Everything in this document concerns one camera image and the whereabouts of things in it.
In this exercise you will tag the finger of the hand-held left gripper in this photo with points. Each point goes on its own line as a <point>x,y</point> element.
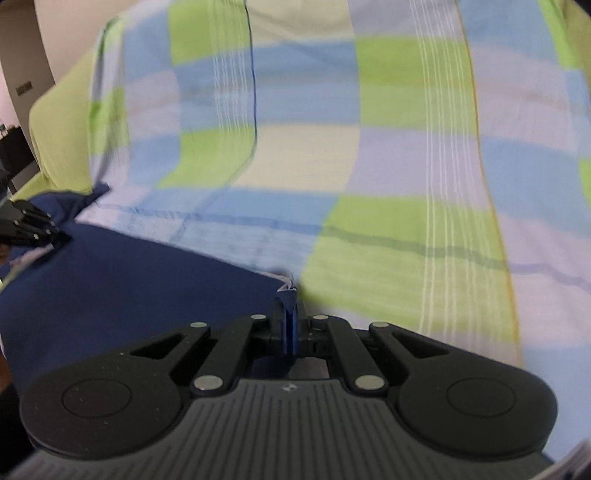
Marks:
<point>32,233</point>
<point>32,210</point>

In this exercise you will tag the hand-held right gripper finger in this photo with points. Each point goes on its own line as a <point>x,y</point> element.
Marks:
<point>280,327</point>
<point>292,327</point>

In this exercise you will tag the navy blue garment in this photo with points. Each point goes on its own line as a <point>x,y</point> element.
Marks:
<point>138,286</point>

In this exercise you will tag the black and grey fridge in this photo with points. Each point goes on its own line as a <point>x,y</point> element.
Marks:
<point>16,157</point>

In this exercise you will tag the green covered sofa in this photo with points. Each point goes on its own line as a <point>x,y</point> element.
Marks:
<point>60,138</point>

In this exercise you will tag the blue green plaid sheet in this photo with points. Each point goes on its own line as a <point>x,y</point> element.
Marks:
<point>369,138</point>

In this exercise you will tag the wall switch plate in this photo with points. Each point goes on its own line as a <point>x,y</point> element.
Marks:
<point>24,88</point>

